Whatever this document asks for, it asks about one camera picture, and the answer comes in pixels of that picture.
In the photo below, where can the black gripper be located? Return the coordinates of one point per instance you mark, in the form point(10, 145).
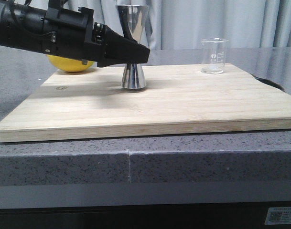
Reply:
point(75, 35)

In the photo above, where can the steel jigger with gold band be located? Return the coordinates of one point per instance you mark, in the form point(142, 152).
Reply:
point(132, 19)

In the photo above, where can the small glass beaker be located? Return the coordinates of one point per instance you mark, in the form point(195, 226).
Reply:
point(214, 55)

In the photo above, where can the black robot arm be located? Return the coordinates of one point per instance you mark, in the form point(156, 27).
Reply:
point(21, 26)

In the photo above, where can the yellow lemon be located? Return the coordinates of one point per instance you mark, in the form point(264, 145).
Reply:
point(68, 65)

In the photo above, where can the grey curtain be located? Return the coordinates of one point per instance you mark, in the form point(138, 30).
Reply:
point(182, 24)

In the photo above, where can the bamboo cutting board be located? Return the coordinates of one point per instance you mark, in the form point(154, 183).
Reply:
point(178, 99)

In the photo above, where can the white QR code label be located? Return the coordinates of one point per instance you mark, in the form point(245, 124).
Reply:
point(278, 216)

